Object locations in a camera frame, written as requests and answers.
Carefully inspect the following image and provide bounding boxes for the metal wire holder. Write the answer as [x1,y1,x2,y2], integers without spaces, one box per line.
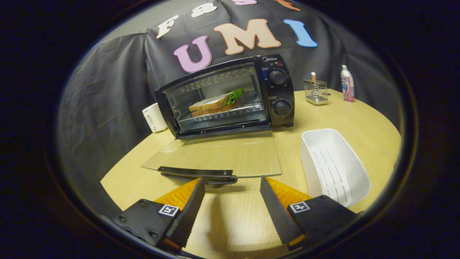
[304,80,329,105]

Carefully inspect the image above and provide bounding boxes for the white plastic tray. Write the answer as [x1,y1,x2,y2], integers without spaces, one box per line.
[300,128,371,208]

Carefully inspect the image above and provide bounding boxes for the sandwich with lettuce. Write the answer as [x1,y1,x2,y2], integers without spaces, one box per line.
[188,88,245,118]

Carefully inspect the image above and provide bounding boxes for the black toaster oven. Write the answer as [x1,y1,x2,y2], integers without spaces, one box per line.
[141,54,296,186]

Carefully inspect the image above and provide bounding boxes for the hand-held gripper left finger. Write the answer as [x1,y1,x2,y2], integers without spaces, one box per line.
[108,178,206,252]

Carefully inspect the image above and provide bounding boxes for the white pink bottle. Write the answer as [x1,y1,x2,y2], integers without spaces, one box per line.
[340,65,355,103]

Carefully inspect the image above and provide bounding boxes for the white bread toaster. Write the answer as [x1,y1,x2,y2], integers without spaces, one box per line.
[142,103,168,133]

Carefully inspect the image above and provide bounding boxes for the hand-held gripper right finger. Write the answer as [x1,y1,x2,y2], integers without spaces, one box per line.
[259,176,360,251]

